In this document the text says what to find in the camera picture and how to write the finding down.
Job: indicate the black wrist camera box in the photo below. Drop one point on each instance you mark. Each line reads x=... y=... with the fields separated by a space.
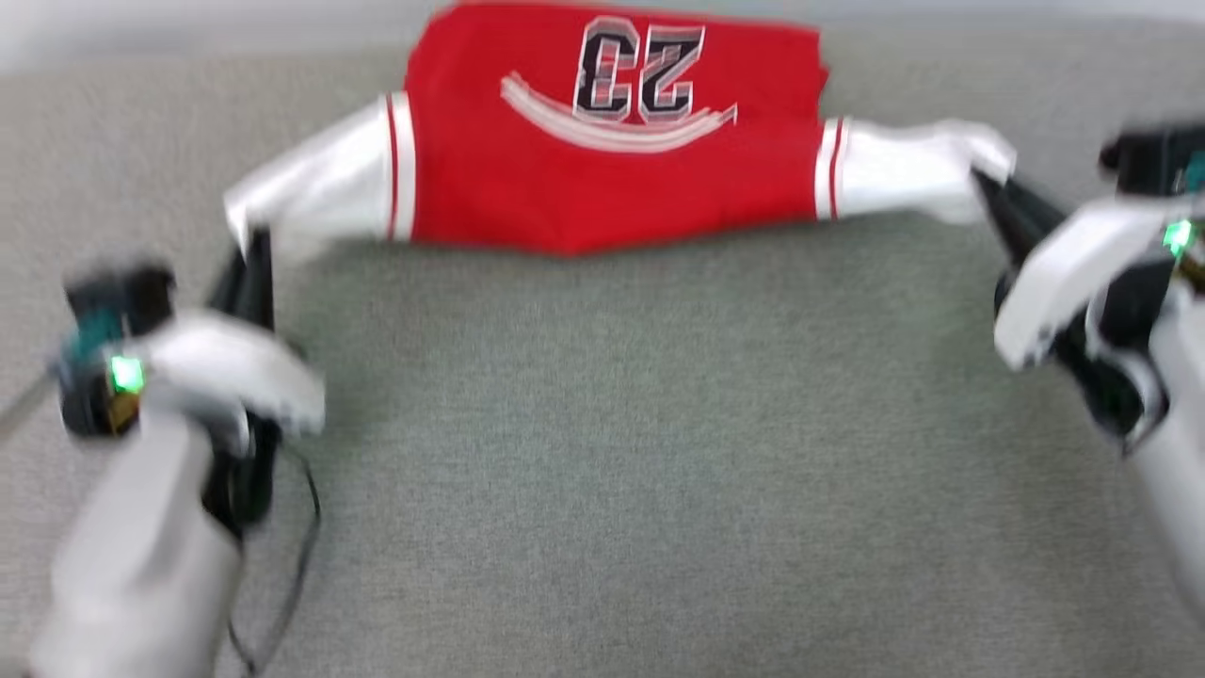
x=1158 y=160
x=104 y=348

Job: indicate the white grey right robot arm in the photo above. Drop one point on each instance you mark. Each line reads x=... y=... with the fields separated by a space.
x=1167 y=405

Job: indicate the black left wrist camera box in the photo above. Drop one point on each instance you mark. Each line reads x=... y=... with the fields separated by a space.
x=104 y=348

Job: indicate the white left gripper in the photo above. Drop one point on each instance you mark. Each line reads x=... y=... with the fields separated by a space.
x=226 y=372

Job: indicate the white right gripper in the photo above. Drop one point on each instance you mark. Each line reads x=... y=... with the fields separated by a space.
x=1064 y=273

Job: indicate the teal left camera connector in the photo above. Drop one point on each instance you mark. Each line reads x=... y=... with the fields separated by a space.
x=94 y=339

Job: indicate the red number 23 jersey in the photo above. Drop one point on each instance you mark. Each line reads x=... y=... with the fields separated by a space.
x=602 y=160

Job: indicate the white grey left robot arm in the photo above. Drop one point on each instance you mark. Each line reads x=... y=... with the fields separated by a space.
x=141 y=565

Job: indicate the grey fabric sofa seat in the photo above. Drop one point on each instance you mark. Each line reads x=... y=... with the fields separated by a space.
x=602 y=452

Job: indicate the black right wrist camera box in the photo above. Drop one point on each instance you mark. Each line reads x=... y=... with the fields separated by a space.
x=1158 y=160

